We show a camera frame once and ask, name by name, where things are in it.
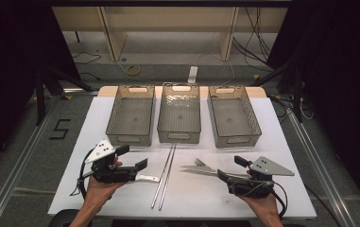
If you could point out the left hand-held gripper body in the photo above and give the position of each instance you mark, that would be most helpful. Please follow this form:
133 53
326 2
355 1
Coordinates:
105 173

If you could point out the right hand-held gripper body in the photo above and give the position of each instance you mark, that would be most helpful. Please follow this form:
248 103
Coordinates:
253 187

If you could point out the white spoon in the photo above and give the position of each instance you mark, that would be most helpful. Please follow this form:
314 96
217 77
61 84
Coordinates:
149 178

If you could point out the metal chopstick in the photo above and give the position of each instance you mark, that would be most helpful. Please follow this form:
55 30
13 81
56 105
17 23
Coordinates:
163 175
167 178

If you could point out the metal knife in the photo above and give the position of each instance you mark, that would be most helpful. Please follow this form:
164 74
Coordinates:
199 170

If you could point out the metal fork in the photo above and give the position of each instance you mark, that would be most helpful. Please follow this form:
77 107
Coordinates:
200 162

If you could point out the grey transparent plastic basket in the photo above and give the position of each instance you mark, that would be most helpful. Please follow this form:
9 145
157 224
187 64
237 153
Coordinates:
232 118
180 116
132 115

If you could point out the person's left hand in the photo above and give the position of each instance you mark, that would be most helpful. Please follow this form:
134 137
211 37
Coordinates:
99 190

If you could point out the person's right hand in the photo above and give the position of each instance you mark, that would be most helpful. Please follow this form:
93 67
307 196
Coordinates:
265 206

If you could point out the white table cover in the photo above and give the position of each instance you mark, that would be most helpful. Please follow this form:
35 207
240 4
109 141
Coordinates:
187 195

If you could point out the yellow tape roll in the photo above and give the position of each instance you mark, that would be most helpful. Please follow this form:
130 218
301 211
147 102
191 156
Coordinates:
133 70

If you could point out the black metal stand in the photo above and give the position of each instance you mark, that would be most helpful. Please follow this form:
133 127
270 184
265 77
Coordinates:
40 94
297 94

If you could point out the white power strip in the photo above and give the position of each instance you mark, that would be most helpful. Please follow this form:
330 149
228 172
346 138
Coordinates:
192 74

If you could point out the black curtain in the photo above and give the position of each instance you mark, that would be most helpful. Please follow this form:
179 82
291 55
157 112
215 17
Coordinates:
7 63
341 78

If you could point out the light wooden shelf unit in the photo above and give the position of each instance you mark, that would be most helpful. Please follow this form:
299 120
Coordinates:
171 22

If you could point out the aluminium floor rail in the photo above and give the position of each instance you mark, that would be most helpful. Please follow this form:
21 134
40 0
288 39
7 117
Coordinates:
322 176
13 183

